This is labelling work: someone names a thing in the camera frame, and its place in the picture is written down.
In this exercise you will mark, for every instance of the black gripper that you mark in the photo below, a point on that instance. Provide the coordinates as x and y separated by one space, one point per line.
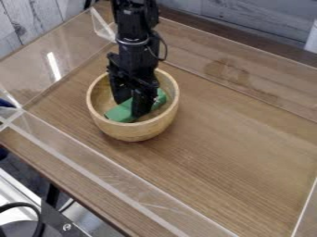
132 74

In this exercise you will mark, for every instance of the green rectangular block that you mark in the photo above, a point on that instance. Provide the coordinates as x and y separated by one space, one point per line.
121 113

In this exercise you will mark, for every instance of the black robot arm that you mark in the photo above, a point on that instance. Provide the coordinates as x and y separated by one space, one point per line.
137 17

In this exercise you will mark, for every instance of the brown wooden bowl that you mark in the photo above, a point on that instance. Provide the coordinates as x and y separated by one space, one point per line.
150 125

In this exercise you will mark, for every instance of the blue object at left edge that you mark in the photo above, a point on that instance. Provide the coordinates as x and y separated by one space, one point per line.
6 103

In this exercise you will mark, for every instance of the black table leg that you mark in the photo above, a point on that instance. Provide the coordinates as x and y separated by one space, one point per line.
53 195

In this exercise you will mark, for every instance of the clear acrylic corner bracket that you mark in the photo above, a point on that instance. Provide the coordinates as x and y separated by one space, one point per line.
103 29

